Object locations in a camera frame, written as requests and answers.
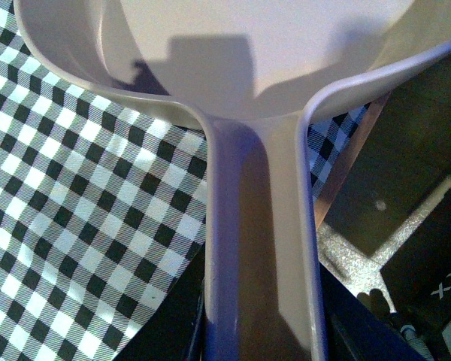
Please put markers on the black white checkered tablecloth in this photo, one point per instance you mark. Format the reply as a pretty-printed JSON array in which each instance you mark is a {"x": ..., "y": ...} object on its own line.
[{"x": 102, "y": 208}]

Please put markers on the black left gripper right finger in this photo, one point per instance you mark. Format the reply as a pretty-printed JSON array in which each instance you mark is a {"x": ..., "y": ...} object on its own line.
[{"x": 353, "y": 332}]

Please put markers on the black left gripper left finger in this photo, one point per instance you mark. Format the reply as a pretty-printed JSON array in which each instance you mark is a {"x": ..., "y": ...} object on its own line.
[{"x": 175, "y": 331}]

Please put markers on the beige plastic dustpan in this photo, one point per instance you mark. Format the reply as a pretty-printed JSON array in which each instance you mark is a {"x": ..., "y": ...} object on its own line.
[{"x": 253, "y": 75}]

